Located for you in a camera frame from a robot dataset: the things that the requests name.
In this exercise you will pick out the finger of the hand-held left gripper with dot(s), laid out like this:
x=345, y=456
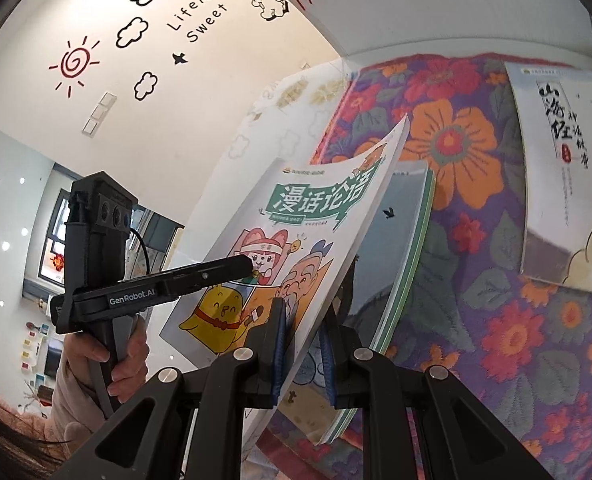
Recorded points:
x=211, y=277

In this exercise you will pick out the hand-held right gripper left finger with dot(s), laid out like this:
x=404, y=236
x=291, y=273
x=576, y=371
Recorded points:
x=278, y=360

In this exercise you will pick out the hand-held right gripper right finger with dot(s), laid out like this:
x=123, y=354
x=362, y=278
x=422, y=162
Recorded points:
x=328, y=370

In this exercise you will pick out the white comic book green title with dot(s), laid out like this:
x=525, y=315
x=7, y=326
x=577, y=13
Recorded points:
x=296, y=220

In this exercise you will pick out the stack of picture books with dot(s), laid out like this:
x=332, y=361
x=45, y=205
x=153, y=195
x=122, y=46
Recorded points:
x=395, y=260

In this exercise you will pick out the person's left forearm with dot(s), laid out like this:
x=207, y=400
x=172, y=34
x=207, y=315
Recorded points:
x=73, y=405

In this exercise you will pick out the person's left hand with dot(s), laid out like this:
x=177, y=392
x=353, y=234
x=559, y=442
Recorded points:
x=78, y=352

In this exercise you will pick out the grey framed window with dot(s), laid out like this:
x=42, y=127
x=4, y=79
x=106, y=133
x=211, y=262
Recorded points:
x=53, y=240

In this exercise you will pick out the dark framed glass partition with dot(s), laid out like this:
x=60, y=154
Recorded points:
x=161, y=240

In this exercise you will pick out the group of coloured cards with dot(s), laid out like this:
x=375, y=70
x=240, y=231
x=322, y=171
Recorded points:
x=32, y=345

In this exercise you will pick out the black screen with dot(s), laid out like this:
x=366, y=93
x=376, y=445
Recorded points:
x=52, y=357

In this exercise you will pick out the floral knitted blanket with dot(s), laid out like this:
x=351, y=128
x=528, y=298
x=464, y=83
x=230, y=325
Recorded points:
x=475, y=310

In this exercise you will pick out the person's dark hair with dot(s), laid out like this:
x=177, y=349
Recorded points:
x=6, y=435

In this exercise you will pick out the white book with cloud drawing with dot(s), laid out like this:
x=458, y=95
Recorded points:
x=550, y=200

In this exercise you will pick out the white wall switch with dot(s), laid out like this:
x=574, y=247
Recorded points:
x=90, y=126
x=107, y=98
x=98, y=111

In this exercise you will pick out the red sun wall sticker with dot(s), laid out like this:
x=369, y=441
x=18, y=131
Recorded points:
x=74, y=62

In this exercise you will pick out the black lettering wall sticker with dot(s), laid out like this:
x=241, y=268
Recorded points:
x=198, y=22

